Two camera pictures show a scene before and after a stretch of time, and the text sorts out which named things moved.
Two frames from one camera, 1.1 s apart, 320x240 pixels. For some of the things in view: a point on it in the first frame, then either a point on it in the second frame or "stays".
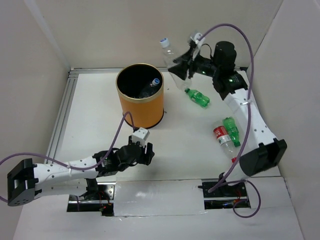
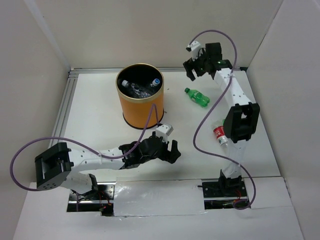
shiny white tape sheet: [158, 197] stays
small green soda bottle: [198, 97] stays
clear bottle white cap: [171, 60] to [136, 89]
